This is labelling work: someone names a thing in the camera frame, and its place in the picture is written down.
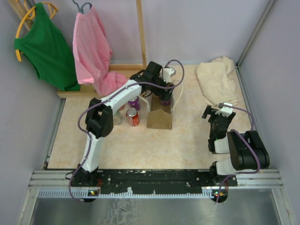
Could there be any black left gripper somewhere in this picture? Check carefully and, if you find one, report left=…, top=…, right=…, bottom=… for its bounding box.
left=150, top=73, right=175, bottom=101

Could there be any purple Fanta can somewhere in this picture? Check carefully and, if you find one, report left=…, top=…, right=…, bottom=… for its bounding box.
left=128, top=96, right=140, bottom=111
left=160, top=99, right=172, bottom=106

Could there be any green cap glass bottle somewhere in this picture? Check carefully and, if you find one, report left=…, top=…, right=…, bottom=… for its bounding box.
left=113, top=110, right=123, bottom=126

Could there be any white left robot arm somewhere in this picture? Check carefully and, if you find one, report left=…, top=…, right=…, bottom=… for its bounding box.
left=79, top=61, right=174, bottom=186

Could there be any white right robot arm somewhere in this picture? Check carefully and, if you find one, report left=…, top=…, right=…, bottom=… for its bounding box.
left=202, top=103, right=270, bottom=186

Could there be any burlap canvas tote bag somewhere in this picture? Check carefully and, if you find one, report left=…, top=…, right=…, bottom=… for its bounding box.
left=139, top=83, right=183, bottom=130

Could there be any wooden clothes rack base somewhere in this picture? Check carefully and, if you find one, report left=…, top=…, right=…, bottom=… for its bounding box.
left=57, top=0, right=147, bottom=98

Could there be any cream folded cloth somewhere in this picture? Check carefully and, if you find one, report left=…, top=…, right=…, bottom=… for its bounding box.
left=196, top=56, right=239, bottom=106

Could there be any pink t-shirt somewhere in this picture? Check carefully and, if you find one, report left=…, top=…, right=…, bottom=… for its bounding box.
left=72, top=7, right=127, bottom=96

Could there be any grey clothes hanger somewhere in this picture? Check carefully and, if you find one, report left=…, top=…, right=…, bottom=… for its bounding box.
left=72, top=0, right=92, bottom=14

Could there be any green tank top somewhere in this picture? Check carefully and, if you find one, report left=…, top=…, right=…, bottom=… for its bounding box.
left=14, top=2, right=81, bottom=91

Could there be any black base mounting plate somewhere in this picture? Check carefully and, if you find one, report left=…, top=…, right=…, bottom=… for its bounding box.
left=71, top=169, right=226, bottom=195

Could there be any yellow clothes hanger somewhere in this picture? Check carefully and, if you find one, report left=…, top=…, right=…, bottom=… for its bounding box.
left=15, top=0, right=59, bottom=62

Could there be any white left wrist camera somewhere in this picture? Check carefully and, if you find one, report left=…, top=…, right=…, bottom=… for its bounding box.
left=162, top=67, right=176, bottom=82

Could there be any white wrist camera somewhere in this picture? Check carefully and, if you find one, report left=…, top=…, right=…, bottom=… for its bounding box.
left=215, top=103, right=233, bottom=117
left=162, top=67, right=176, bottom=82

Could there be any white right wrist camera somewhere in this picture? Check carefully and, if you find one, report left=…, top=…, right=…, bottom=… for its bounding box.
left=215, top=103, right=233, bottom=117

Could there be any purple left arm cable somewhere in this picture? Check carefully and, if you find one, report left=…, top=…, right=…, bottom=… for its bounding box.
left=67, top=59, right=185, bottom=203

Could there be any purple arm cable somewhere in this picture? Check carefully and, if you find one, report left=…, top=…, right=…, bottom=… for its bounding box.
left=67, top=59, right=185, bottom=203
left=215, top=103, right=261, bottom=203

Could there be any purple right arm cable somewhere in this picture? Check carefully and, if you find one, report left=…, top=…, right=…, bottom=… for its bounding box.
left=215, top=103, right=261, bottom=203

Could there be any aluminium frame rail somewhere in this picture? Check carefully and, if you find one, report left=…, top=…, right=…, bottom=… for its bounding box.
left=29, top=169, right=283, bottom=202

